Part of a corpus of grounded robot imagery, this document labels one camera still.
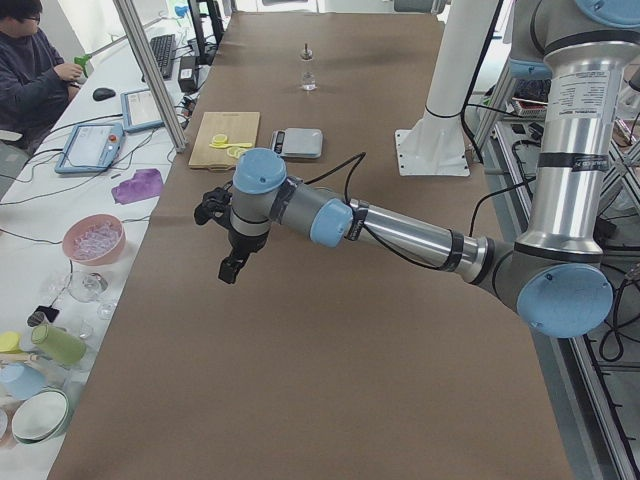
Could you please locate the black power adapter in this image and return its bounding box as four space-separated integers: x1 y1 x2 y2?
178 55 199 93

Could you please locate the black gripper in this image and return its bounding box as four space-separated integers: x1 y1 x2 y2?
218 218 270 284

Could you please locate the yellow plastic cup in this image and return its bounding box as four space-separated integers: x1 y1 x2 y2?
0 331 23 354

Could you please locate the grey kitchen scale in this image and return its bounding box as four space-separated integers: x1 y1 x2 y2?
270 128 324 159

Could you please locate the purple cloth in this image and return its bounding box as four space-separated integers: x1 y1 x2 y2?
111 168 164 205

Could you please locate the aluminium frame post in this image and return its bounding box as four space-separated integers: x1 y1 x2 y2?
113 0 187 153

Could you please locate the light blue cup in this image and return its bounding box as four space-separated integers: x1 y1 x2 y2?
1 363 46 400

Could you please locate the blue teach pendant far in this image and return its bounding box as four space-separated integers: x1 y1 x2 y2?
120 89 164 133

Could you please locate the clear wine glass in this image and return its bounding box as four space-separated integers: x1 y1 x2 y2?
67 271 108 303

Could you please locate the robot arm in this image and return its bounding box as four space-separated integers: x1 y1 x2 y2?
219 1 639 338

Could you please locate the wooden cutting board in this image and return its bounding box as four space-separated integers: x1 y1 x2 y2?
188 112 260 171

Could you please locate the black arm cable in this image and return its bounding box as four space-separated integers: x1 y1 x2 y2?
304 152 536 271

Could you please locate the black computer mouse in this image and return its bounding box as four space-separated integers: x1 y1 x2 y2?
92 87 116 102

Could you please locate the pink bowl with ice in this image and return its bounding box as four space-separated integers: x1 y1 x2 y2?
62 214 126 266

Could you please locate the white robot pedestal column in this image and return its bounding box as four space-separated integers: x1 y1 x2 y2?
395 0 502 177

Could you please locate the black keyboard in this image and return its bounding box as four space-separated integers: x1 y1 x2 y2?
149 34 176 79

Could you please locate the seated person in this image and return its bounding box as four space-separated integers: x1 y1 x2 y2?
1 0 83 153

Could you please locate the yellow lemon slice row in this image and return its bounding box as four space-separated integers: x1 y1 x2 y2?
226 146 250 160

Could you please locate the blue teach pendant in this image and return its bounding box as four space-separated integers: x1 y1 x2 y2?
120 89 164 133
54 123 124 175

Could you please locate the green plastic cup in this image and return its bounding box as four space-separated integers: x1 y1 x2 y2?
31 324 87 366

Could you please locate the green white bowl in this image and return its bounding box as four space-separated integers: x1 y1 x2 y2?
11 389 72 444

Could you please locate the blue teach pendant near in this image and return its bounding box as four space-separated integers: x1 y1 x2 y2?
54 123 124 175

